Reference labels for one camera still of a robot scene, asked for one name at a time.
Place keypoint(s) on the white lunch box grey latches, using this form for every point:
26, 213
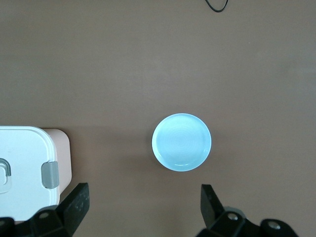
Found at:
24, 153

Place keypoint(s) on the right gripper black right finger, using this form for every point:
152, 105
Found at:
213, 212

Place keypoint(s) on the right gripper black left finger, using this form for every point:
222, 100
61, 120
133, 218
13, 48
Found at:
74, 207

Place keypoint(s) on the light blue round plate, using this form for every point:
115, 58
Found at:
181, 142

